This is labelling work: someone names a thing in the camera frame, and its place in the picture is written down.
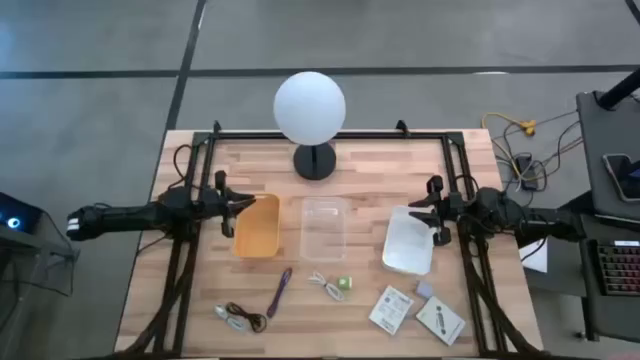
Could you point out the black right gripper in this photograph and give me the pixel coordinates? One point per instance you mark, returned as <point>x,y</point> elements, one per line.
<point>444,210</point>

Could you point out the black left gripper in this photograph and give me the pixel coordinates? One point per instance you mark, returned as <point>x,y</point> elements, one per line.
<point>217,202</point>

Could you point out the green charger cube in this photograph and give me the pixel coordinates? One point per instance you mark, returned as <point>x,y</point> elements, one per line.
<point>345,283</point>

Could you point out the white printed adapter box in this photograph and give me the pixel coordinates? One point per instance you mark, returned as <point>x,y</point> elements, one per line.
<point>440,321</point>

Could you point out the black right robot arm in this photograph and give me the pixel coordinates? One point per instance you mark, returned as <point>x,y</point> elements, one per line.
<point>500,210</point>

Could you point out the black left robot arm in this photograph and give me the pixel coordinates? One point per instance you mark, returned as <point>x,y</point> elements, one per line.
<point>130,215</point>

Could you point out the yellow plastic bin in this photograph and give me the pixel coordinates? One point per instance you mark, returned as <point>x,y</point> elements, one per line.
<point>257,227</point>

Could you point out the white plastic bin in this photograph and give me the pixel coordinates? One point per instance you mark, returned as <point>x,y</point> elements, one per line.
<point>407,245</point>

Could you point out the clear plastic bin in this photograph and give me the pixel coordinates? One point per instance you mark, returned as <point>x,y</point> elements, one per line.
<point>323,230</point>

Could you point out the small lavender cube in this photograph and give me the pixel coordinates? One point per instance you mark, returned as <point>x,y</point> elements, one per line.
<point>425,289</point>

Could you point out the black power adapter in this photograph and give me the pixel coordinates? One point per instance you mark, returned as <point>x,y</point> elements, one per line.
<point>526,172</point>

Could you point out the white printed flat packet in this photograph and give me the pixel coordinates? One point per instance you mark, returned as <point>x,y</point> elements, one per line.
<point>391,310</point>

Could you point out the white globe lamp black base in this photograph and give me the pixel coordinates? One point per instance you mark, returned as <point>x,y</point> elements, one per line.
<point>309,107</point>

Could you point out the white paper sheet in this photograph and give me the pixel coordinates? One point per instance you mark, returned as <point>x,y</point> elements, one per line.
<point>536,257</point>

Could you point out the dark grey side table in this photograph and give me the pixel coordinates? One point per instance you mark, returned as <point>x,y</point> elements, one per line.
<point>595,150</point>

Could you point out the black smartphone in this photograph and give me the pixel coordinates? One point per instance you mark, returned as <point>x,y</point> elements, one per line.
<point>622,175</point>

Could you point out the black keyboard coloured keys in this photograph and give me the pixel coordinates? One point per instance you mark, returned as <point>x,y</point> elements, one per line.
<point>620,270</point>

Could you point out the grey cart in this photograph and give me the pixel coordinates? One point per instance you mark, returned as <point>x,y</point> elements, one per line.
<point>35,260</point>

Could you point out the black computer blue light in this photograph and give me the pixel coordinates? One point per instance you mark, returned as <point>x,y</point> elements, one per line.
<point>20,215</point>

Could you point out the black desk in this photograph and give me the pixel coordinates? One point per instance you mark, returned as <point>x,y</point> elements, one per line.
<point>615,320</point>

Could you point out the black pole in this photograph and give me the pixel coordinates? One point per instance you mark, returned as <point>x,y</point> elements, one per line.
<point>620,90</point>

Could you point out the black aluminium frame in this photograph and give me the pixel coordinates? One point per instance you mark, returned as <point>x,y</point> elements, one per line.
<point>390,135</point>

